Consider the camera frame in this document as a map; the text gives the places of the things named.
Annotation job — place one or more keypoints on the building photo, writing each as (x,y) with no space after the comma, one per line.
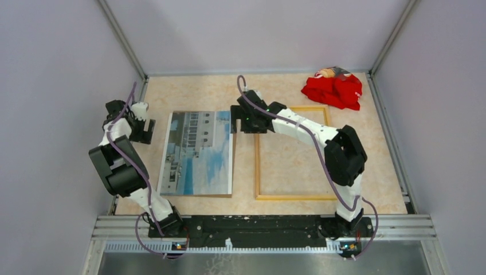
(198,155)

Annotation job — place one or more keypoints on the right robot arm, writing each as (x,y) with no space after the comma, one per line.
(339,150)

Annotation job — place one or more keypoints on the red cloth doll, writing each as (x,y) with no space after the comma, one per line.
(334,86)

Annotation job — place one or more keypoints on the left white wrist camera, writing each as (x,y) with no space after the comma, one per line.
(140,110)

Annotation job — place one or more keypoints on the yellow wooden picture frame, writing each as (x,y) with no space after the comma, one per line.
(257,166)

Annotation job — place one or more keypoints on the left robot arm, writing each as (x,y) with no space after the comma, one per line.
(122,171)

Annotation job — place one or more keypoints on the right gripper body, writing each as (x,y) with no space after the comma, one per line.
(250,126)

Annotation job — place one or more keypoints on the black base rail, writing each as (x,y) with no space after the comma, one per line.
(261,231)

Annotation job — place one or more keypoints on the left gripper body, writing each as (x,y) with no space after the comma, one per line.
(136,129)

